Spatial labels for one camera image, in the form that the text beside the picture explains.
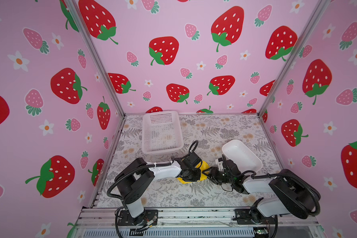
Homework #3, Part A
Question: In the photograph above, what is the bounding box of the aluminium frame corner post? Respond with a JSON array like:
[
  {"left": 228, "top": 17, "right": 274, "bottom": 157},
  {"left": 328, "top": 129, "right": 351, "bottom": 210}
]
[
  {"left": 257, "top": 0, "right": 330, "bottom": 119},
  {"left": 65, "top": 0, "right": 126, "bottom": 119}
]

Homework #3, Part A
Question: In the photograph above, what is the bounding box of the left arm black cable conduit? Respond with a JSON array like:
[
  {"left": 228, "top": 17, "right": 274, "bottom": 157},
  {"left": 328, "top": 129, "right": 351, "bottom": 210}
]
[{"left": 106, "top": 140, "right": 199, "bottom": 201}]

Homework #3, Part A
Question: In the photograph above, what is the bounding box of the white rectangular plastic tray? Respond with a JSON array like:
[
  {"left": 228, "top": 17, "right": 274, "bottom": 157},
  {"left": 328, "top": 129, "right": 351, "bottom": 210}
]
[{"left": 222, "top": 139, "right": 263, "bottom": 172}]

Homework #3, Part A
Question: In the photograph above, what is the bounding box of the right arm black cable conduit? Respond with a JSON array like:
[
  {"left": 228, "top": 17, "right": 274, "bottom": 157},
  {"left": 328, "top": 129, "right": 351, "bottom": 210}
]
[{"left": 221, "top": 154, "right": 321, "bottom": 216}]

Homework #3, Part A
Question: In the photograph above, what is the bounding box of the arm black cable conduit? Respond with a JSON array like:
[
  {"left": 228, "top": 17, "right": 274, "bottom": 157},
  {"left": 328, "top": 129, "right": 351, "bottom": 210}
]
[
  {"left": 221, "top": 154, "right": 321, "bottom": 216},
  {"left": 106, "top": 140, "right": 199, "bottom": 201}
]

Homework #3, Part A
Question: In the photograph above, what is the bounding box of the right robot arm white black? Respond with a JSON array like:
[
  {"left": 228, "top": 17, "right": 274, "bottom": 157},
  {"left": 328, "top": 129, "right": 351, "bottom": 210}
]
[{"left": 202, "top": 158, "right": 321, "bottom": 224}]

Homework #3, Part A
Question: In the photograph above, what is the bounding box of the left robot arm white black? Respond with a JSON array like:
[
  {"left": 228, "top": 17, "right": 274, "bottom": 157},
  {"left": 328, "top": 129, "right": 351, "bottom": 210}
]
[{"left": 115, "top": 152, "right": 206, "bottom": 218}]

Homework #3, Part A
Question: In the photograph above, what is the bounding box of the white perforated plastic basket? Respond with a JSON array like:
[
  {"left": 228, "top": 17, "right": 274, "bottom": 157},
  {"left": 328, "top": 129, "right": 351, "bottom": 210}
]
[{"left": 142, "top": 111, "right": 184, "bottom": 155}]

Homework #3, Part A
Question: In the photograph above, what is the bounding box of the aluminium frame corner post right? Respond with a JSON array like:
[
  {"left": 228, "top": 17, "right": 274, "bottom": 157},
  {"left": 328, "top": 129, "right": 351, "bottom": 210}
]
[{"left": 257, "top": 0, "right": 330, "bottom": 119}]

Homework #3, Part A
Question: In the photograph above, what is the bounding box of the aluminium frame corner post left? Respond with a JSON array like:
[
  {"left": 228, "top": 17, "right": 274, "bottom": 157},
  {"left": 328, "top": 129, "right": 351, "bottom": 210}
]
[{"left": 65, "top": 0, "right": 126, "bottom": 119}]

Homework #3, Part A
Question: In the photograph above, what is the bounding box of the yellow paper napkin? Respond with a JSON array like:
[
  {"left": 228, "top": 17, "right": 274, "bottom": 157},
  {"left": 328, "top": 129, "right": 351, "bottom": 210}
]
[{"left": 177, "top": 161, "right": 210, "bottom": 184}]

